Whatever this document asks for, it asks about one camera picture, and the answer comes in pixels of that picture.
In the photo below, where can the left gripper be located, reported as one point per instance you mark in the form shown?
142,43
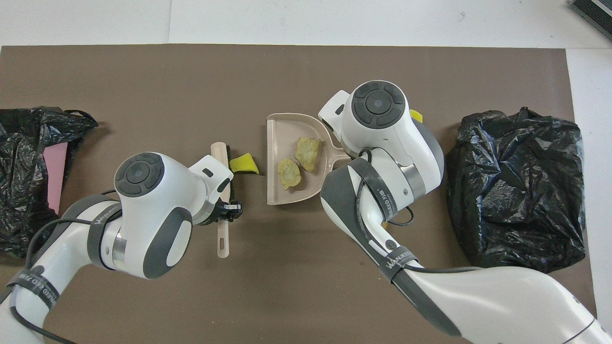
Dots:
215,179

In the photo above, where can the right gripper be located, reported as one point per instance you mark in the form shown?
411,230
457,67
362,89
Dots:
334,119

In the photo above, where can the beige brush with black bristles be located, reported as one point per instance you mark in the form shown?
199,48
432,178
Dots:
223,241

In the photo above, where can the pale yellowish foam chunk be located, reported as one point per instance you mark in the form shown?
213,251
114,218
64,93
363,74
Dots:
307,154
289,174

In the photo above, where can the beige plastic dustpan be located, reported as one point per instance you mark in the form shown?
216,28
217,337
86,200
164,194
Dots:
287,138

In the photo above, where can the yellow sponge piece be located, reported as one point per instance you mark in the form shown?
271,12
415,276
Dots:
243,164
416,115

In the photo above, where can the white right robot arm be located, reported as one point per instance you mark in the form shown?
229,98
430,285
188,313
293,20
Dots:
478,306

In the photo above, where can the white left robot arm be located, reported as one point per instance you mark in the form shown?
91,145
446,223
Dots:
71,248

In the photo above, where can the pink bin corner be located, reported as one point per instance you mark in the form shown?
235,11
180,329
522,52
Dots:
55,177

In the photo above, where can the black plastic trash bag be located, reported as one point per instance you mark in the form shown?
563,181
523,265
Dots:
516,200
19,181

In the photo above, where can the brown table mat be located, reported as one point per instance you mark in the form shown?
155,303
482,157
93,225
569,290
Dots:
287,296

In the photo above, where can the dark ridged device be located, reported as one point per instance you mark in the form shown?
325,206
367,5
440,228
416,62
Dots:
597,9

